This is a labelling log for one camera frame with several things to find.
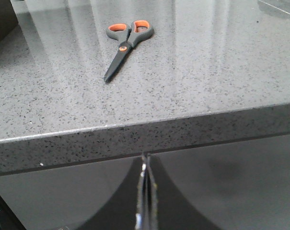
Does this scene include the dark wooden drawer box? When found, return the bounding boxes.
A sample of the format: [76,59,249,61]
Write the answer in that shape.
[0,0,18,42]

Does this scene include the grey orange handled scissors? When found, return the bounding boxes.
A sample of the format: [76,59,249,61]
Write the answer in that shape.
[104,20,154,83]

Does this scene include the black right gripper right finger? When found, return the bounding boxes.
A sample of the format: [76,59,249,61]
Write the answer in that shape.
[147,155,220,230]

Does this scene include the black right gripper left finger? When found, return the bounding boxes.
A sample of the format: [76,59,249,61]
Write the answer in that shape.
[78,157,144,230]

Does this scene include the grey cabinet door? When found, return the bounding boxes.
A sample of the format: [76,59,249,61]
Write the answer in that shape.
[0,135,290,230]

